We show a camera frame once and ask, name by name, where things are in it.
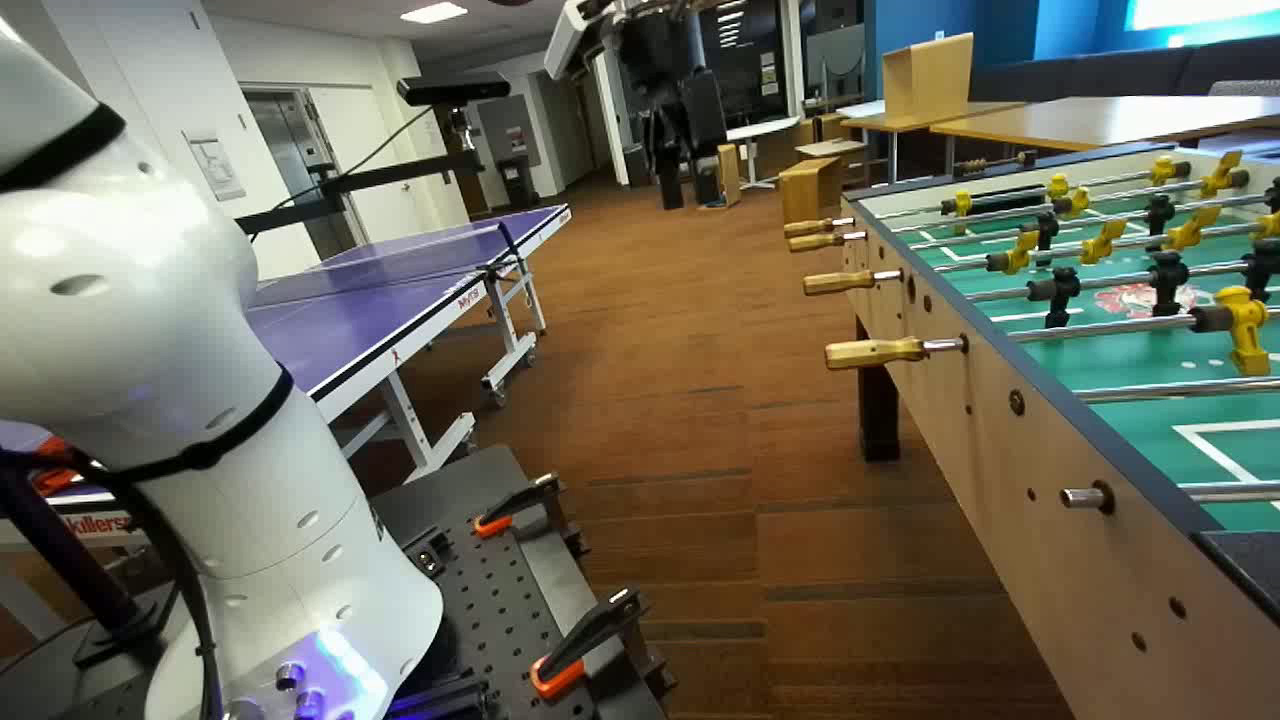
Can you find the five yellow figure foosball rod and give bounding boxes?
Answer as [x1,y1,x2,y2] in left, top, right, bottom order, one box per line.
[802,201,1280,300]

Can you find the two yellow figure foosball rod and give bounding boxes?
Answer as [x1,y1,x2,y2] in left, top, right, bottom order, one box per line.
[786,147,1256,254]

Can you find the yellow goalie foosball rod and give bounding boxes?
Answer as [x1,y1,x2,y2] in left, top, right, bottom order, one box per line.
[781,147,1195,240]

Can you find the three yellow figure foosball rod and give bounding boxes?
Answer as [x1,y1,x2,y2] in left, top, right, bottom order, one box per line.
[822,279,1280,381]

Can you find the wooden crate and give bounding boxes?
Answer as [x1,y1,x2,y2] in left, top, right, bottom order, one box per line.
[776,155,847,228]

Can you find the purple ping pong table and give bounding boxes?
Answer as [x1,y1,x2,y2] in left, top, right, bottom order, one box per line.
[236,201,576,470]

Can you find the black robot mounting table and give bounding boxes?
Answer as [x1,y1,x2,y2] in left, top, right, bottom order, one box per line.
[365,439,675,720]

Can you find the small wooden table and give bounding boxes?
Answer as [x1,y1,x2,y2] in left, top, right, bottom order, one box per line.
[835,97,1033,187]

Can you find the cardboard box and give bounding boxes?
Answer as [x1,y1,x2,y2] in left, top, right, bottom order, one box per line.
[875,31,981,129]

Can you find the ceiling light panel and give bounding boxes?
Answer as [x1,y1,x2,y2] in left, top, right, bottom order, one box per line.
[397,0,471,26]

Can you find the foosball table with green field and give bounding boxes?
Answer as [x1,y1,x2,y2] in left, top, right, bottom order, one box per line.
[832,132,1280,720]

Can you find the door with glass pane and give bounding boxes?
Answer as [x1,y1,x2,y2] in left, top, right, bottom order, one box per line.
[239,78,352,254]

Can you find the five black figure foosball rod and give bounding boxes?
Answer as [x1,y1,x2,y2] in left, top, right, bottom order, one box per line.
[1020,237,1280,330]

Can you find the black goalie foosball rod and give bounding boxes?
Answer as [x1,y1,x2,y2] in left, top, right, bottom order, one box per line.
[1056,474,1280,519]

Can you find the long wooden table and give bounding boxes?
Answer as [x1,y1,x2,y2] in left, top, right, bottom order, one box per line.
[930,90,1280,158]

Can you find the two black figure foosball rod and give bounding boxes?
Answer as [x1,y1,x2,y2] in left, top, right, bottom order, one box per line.
[1072,372,1280,406]

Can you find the three black figure foosball rod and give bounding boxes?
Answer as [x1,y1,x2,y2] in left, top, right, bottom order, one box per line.
[1023,173,1280,259]

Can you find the dark sofa bench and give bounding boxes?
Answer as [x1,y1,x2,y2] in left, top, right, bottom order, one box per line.
[977,36,1280,105]

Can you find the black tripod stand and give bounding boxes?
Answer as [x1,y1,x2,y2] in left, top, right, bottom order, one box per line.
[0,452,175,670]

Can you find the orange handled bar clamp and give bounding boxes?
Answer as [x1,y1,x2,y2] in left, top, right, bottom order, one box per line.
[20,428,89,499]
[524,583,649,707]
[467,470,571,545]

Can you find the black stereo camera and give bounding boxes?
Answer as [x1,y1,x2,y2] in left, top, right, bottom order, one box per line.
[397,70,517,110]

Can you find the white wall notice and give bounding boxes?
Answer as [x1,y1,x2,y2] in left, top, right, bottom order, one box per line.
[179,129,252,207]

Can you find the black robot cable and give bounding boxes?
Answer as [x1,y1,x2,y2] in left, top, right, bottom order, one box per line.
[78,452,234,720]

